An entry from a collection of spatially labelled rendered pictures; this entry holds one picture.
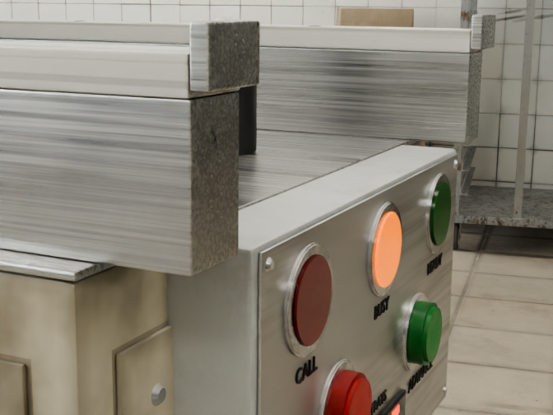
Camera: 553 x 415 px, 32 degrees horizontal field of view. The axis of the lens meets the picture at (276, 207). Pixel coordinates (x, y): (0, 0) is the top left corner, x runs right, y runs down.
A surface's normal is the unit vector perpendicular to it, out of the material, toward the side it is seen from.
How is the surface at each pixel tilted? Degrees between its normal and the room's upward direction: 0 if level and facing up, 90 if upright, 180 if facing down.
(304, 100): 90
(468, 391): 0
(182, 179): 90
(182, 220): 90
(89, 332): 90
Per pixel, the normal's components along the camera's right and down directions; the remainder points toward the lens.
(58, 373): -0.43, 0.18
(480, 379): 0.01, -0.98
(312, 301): 0.90, 0.10
